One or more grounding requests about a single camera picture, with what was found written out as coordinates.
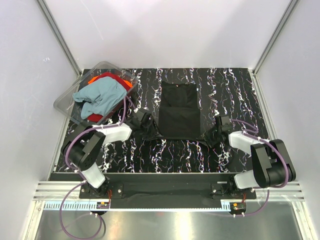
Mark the black t shirt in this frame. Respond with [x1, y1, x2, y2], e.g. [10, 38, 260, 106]
[154, 81, 207, 146]

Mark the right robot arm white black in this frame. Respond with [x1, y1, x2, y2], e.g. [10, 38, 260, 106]
[201, 115, 297, 199]

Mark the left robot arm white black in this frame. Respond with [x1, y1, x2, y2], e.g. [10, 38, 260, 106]
[60, 108, 160, 199]

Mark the black marbled table mat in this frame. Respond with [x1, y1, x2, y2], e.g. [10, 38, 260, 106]
[96, 68, 270, 173]

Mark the red t shirt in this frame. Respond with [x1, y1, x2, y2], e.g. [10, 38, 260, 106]
[87, 72, 133, 123]

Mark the light blue t shirt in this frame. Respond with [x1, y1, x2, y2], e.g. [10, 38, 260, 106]
[72, 76, 127, 120]

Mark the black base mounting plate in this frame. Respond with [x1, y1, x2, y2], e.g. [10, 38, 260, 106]
[79, 173, 257, 207]

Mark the orange t shirt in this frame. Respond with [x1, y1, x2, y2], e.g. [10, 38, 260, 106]
[88, 76, 133, 87]

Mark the right orange black connector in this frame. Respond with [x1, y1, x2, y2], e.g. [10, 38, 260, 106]
[230, 202, 247, 211]

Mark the orange black connector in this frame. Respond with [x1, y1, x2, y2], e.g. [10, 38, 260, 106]
[96, 201, 110, 209]
[230, 202, 247, 211]

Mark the left orange black connector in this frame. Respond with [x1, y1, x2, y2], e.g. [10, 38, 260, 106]
[96, 201, 110, 209]

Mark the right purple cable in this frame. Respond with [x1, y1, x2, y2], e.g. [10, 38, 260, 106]
[229, 118, 292, 217]

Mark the aluminium rail crossbar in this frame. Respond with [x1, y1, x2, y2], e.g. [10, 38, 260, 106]
[33, 181, 305, 202]

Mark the white slotted cable duct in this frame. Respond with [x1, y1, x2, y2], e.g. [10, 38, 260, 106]
[44, 200, 231, 213]

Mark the left aluminium frame post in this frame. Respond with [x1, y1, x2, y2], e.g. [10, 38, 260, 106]
[36, 0, 82, 77]

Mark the aluminium frame post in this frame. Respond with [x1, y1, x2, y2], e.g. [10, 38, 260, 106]
[36, 0, 82, 77]
[252, 0, 301, 76]

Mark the right aluminium frame post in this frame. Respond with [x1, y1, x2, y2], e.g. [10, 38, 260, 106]
[252, 0, 301, 76]

